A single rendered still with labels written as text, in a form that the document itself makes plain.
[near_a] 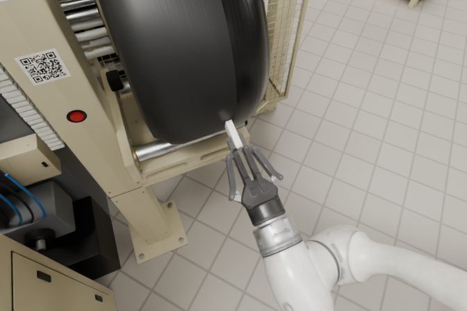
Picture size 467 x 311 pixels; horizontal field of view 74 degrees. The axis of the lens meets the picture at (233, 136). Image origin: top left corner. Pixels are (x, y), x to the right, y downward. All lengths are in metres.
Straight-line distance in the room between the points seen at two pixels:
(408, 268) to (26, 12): 0.80
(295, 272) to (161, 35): 0.48
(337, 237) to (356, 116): 1.61
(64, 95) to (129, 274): 1.15
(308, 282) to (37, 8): 0.69
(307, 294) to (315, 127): 1.60
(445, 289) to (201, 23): 0.56
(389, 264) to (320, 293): 0.14
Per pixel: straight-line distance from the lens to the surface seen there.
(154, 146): 0.91
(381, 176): 2.07
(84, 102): 0.82
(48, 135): 0.92
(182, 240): 1.72
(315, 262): 0.66
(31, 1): 0.67
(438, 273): 0.60
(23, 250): 1.07
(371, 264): 0.72
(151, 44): 0.56
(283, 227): 0.64
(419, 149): 2.29
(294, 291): 0.63
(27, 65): 0.75
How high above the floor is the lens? 1.66
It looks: 55 degrees down
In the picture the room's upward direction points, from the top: straight up
